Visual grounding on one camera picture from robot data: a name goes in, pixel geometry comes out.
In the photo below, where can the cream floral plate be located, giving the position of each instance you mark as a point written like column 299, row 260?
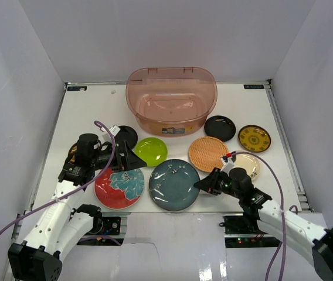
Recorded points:
column 249, row 163

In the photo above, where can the dark blue ceramic plate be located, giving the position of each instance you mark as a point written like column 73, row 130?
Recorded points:
column 171, row 185

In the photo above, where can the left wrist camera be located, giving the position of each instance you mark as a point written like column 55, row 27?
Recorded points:
column 112, row 132

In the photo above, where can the red and teal floral plate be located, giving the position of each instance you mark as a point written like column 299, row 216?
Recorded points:
column 119, row 190

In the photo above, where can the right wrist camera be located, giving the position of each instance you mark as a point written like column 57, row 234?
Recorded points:
column 228, row 162

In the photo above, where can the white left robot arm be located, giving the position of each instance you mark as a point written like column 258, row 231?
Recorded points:
column 63, row 224

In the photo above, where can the lime green plate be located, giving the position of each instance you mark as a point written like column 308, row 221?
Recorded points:
column 153, row 151

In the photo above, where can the black plate right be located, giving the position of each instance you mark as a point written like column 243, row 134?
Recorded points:
column 220, row 127

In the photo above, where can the yellow patterned plate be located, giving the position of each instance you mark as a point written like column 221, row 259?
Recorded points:
column 254, row 138
column 71, row 153

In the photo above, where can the black plate left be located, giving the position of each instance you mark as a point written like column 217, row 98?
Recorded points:
column 128, row 134

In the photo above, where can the woven bamboo tray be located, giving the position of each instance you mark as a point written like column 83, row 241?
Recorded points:
column 205, row 153

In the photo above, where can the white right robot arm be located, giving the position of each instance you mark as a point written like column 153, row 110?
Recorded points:
column 313, row 242

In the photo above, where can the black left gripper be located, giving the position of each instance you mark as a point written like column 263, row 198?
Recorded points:
column 121, row 158

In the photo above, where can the black plate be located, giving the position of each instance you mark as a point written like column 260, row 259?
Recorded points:
column 128, row 134
column 220, row 127

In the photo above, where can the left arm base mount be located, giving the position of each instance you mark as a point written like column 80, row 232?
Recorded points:
column 107, row 233

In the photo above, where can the transparent pink plastic bin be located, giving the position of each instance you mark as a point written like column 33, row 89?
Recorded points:
column 171, row 101

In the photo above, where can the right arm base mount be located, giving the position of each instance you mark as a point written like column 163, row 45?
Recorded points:
column 241, row 232

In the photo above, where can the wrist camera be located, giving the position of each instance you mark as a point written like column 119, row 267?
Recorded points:
column 112, row 132
column 228, row 162

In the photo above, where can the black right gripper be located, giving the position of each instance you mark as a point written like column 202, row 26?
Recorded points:
column 209, row 184

